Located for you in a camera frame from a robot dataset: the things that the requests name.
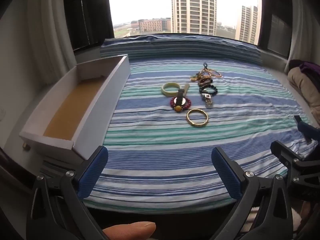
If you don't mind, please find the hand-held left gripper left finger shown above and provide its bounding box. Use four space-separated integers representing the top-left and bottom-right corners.
26 145 109 240

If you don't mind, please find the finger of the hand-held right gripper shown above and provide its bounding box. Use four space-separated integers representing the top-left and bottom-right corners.
294 115 320 142
270 140 320 201

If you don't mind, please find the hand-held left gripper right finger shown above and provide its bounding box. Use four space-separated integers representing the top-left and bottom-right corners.
211 147 293 240

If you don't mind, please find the white wooden drawer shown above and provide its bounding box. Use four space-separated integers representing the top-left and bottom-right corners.
19 54 131 161

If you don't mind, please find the wooden bead bracelet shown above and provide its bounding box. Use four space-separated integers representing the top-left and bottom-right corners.
196 78 214 87

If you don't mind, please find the person's left hand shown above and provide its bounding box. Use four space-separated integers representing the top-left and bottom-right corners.
103 221 157 240

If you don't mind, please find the beige cloth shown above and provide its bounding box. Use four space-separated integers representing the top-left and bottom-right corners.
287 67 320 125

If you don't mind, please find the gold bangle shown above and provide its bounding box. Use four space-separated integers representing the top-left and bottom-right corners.
186 108 208 128

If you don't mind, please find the purple cloth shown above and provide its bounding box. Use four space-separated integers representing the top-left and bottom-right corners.
289 59 320 90

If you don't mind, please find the striped bed sheet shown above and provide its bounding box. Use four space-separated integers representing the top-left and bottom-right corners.
82 57 318 214

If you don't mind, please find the pale green jade bangle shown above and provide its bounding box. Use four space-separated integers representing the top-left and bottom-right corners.
161 82 181 97

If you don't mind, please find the dark framed side window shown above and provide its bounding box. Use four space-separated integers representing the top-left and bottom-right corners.
259 0 293 57
62 0 112 53

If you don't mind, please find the slim apartment tower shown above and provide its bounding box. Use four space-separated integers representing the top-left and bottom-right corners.
235 5 258 43

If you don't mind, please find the folded striped blanket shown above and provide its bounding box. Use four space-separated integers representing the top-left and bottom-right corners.
100 34 262 67

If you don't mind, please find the white curtain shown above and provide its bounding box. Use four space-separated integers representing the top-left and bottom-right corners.
32 0 78 80

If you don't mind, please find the low brick building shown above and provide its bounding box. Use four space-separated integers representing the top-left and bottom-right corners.
138 18 172 33

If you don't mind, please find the tall apartment tower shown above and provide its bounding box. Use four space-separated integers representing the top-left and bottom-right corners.
171 0 217 36

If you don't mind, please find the silver metal keychain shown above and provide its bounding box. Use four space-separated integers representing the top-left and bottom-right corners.
202 93 214 108

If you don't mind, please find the red bead bracelet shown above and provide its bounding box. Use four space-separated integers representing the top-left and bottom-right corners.
170 97 192 113

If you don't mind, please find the dark bead bracelet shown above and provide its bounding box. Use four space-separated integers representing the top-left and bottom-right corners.
199 86 218 97

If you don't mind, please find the wristwatch with black strap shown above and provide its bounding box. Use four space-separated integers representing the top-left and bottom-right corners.
174 83 191 107

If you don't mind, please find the amber bead necklace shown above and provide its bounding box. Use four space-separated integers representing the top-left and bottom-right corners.
201 64 223 78

